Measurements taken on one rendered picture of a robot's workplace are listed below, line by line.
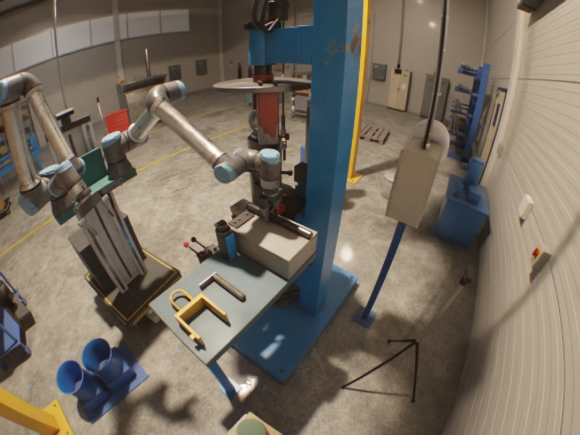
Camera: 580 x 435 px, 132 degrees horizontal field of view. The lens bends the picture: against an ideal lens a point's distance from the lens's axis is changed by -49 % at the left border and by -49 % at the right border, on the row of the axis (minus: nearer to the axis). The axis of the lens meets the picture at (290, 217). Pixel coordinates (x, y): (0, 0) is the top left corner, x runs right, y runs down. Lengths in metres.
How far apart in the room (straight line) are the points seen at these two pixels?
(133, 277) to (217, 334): 1.56
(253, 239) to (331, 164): 0.51
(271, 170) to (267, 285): 0.51
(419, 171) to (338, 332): 1.51
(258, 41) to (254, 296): 1.26
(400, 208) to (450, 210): 1.96
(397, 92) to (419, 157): 10.25
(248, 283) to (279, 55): 1.12
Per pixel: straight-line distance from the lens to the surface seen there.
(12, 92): 1.44
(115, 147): 1.77
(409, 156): 1.26
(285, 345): 2.02
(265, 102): 1.27
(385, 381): 2.17
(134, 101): 9.14
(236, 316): 1.07
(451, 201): 3.24
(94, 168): 1.89
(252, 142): 1.50
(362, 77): 3.86
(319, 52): 1.16
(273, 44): 1.37
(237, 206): 1.74
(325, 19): 1.16
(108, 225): 2.14
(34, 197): 1.56
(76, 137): 1.90
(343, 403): 2.04
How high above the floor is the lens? 1.97
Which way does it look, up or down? 37 degrees down
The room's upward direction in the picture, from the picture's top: 1 degrees clockwise
